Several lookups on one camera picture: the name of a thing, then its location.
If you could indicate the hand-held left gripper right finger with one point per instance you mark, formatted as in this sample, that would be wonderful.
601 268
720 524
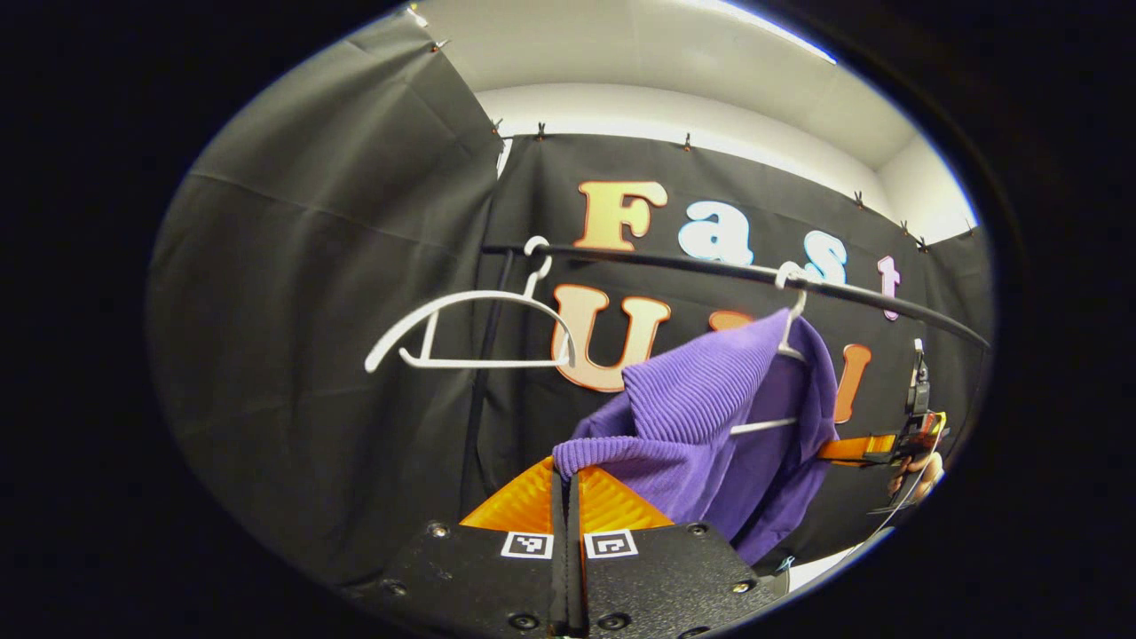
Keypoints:
657 577

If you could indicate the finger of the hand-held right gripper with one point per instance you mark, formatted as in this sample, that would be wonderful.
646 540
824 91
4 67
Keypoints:
856 448

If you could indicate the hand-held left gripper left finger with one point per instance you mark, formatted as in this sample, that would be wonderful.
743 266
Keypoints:
479 577

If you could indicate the white clothes hanger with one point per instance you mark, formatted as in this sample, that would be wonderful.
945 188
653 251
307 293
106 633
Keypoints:
470 297
792 324

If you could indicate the purple ribbed shirt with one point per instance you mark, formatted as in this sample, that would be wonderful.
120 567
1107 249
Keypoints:
710 417

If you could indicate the black clothes rail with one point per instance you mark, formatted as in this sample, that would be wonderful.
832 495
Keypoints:
674 260

